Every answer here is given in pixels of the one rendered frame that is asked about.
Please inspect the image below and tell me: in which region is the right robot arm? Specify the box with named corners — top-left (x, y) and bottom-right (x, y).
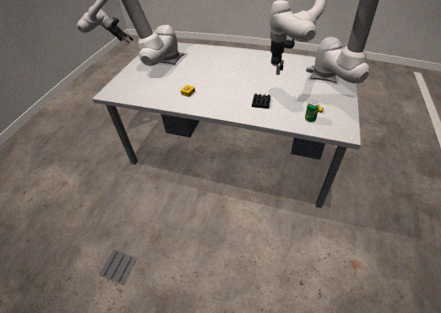
top-left (77, 0), bottom-right (184, 66)

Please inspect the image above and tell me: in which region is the green drink can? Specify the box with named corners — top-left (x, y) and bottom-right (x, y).
top-left (305, 100), bottom-right (319, 122)

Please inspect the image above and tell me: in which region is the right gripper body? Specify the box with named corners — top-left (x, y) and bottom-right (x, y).
top-left (102, 17), bottom-right (127, 41)

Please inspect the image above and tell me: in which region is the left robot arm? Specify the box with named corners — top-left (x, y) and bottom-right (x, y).
top-left (270, 0), bottom-right (379, 84)

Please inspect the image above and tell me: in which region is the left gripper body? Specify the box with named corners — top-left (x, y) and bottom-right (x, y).
top-left (270, 30), bottom-right (295, 65)

